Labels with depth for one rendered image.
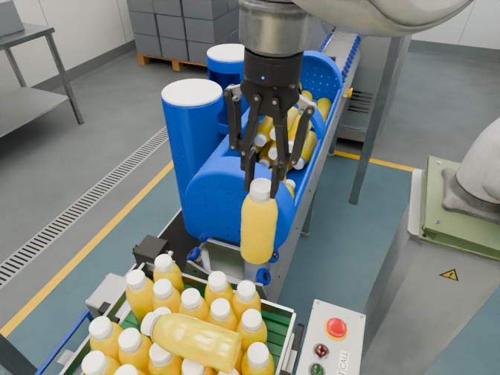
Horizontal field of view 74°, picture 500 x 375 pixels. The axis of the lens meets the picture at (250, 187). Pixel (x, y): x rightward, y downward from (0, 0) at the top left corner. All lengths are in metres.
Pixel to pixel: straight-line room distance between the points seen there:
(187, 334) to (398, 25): 0.54
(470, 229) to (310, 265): 1.25
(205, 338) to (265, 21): 0.49
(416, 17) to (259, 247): 0.48
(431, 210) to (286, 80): 0.71
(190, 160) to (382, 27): 1.47
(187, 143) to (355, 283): 1.25
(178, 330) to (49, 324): 1.59
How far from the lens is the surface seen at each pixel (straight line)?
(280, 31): 0.40
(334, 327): 0.68
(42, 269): 2.44
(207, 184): 0.81
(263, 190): 0.55
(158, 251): 0.93
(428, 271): 1.18
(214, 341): 0.62
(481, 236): 1.06
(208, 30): 4.34
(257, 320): 0.70
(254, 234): 0.60
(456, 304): 1.29
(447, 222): 1.04
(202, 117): 1.53
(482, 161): 1.01
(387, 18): 0.23
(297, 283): 2.05
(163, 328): 0.65
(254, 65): 0.43
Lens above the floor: 1.70
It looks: 41 degrees down
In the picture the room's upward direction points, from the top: straight up
